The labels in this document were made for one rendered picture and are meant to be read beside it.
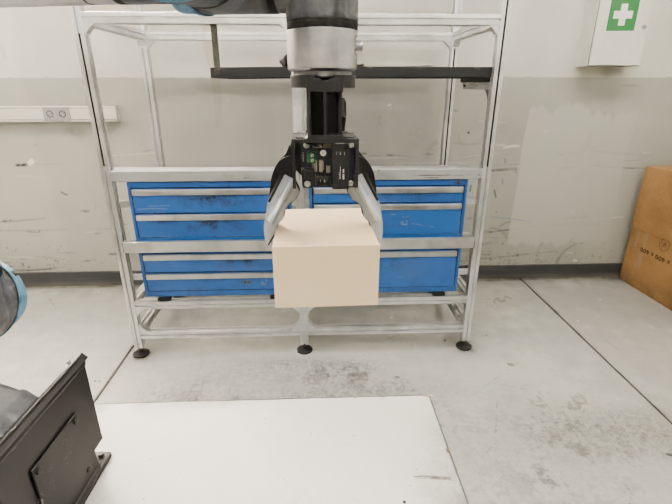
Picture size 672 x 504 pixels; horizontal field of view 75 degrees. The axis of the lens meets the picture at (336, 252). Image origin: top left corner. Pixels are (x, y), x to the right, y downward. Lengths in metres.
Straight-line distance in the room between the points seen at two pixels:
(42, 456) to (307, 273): 0.42
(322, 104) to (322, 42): 0.06
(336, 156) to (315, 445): 0.52
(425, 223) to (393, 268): 0.26
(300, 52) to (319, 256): 0.21
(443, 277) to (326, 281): 1.73
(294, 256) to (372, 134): 2.36
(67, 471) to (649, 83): 3.36
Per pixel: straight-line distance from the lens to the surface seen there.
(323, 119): 0.47
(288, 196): 0.54
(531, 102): 3.08
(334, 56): 0.48
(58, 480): 0.76
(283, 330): 2.24
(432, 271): 2.18
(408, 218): 2.06
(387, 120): 2.82
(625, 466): 2.03
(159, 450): 0.87
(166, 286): 2.26
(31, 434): 0.70
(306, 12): 0.48
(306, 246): 0.48
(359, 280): 0.50
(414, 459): 0.81
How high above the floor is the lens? 1.28
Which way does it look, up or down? 21 degrees down
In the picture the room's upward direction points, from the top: straight up
